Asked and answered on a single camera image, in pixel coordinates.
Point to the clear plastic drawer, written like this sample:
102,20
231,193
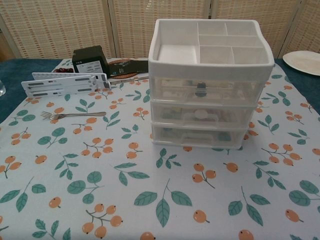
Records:
175,87
170,135
237,112

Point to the white plastic drawer organizer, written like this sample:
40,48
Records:
175,67

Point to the black cardboard box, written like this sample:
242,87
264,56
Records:
87,56

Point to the round woven brown coaster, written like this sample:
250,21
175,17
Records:
126,75

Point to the black printed card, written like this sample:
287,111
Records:
130,66

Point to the floral fruit print tablecloth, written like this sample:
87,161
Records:
100,175

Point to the metal fork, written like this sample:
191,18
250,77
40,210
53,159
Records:
75,114

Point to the white folding stand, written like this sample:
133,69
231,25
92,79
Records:
62,85

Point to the dark red cherries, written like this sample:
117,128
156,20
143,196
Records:
63,70

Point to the bamboo folding screen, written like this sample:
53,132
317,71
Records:
62,25

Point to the dark blue table cover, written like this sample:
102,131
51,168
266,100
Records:
15,72

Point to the white round plate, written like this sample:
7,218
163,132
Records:
302,61

